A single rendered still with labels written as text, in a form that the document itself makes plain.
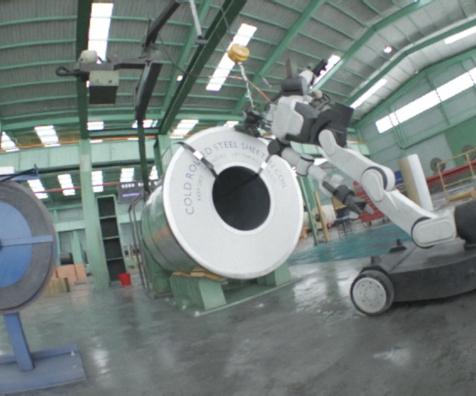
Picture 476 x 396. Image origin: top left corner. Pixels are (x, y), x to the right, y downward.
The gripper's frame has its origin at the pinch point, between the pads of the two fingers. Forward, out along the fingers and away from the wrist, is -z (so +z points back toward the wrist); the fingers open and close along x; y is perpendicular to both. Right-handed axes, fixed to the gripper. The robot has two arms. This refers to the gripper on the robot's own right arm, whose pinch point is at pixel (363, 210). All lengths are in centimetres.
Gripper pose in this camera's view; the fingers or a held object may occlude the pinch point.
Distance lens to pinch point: 128.4
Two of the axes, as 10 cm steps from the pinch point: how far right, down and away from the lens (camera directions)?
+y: 2.2, -8.6, -4.6
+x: -9.0, 0.0, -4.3
